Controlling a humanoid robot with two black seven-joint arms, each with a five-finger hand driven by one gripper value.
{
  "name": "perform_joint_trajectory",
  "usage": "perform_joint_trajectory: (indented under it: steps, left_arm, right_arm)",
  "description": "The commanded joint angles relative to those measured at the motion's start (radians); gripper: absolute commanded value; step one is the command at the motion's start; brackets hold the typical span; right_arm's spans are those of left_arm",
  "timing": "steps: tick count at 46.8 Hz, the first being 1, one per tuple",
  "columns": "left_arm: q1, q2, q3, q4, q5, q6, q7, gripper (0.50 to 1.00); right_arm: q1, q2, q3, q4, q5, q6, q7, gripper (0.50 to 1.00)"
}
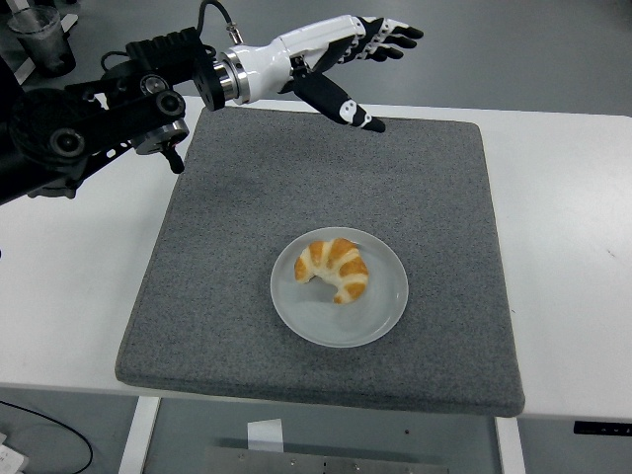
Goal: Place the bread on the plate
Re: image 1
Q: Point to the black bin with clear liner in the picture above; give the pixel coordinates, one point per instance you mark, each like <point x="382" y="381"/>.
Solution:
<point x="47" y="44"/>

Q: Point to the black table control panel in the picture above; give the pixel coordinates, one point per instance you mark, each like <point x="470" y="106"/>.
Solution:
<point x="602" y="427"/>

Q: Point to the grey metal plate with screws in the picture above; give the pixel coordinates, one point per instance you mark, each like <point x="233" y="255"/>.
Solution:
<point x="321" y="463"/>

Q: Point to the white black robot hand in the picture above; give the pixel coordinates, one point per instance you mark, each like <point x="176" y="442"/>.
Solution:
<point x="269" y="64"/>

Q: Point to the white frame piece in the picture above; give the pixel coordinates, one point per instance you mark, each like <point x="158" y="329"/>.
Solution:
<point x="23" y="71"/>
<point x="70" y="22"/>

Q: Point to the white power strip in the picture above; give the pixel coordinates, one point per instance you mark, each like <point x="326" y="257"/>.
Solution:
<point x="10" y="454"/>

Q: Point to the white table leg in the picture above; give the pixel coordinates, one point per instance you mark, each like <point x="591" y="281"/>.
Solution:
<point x="140" y="434"/>
<point x="511" y="444"/>

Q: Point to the orange croissant bread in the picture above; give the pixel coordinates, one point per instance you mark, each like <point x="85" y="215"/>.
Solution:
<point x="353" y="269"/>

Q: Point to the grey felt mat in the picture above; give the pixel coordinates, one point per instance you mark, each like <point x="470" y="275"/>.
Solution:
<point x="370" y="173"/>

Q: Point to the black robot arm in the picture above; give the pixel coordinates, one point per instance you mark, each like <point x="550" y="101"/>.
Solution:
<point x="99" y="123"/>

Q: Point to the pale grey round plate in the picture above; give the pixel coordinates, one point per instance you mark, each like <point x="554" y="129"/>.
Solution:
<point x="345" y="326"/>

